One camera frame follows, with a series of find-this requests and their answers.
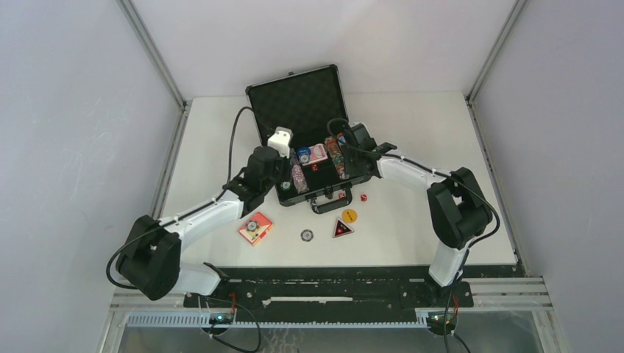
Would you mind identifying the circuit board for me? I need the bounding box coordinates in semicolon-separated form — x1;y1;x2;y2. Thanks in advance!
209;313;234;326
427;313;456;327

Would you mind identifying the yellow round button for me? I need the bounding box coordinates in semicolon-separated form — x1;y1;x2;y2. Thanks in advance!
341;209;358;224

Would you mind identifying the inner right chip row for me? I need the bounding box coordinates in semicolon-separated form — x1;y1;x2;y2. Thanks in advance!
324;137;349;180

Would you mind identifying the far left chip row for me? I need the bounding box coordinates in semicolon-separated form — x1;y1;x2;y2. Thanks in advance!
280;181;293;190

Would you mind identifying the poker chip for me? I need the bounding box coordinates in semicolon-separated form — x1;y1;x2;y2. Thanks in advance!
300;229;314;242
246;220;259;233

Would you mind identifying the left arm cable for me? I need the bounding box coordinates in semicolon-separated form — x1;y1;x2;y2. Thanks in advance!
105;106;274;290

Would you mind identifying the purple chip row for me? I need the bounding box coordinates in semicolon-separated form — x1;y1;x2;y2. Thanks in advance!
290;149;309;193

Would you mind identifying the left circuit board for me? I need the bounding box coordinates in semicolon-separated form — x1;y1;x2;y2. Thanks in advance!
209;313;234;326

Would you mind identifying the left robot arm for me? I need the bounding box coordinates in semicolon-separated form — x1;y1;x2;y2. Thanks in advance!
106;146;291;307

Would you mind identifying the black poker case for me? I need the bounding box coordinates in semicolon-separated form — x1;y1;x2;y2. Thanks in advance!
245;64;369;214

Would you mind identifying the right circuit board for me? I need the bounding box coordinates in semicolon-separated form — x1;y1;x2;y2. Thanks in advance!
427;313;456;327

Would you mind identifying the white slotted cable duct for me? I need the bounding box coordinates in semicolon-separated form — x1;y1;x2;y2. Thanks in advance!
125;311;430;329

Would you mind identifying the red card deck in case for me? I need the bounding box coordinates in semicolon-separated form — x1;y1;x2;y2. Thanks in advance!
306;143;327;165

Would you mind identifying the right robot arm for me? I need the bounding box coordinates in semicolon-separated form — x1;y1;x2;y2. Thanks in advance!
326;118;501;306

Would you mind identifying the black mounting base plate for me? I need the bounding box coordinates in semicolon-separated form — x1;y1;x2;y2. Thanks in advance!
183;265;525;324

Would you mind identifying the blue small blind button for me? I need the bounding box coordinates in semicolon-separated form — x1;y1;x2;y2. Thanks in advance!
297;147;311;165

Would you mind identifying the red triangular dealer button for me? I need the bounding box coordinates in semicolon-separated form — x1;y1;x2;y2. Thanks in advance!
333;218;355;238

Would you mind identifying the red playing card box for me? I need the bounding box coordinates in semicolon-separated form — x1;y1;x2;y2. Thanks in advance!
238;212;274;246

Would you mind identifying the far right chip row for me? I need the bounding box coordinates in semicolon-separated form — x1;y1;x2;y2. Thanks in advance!
337;133;347;147

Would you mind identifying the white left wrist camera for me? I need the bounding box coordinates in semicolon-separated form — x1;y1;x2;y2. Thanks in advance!
267;126;293;158

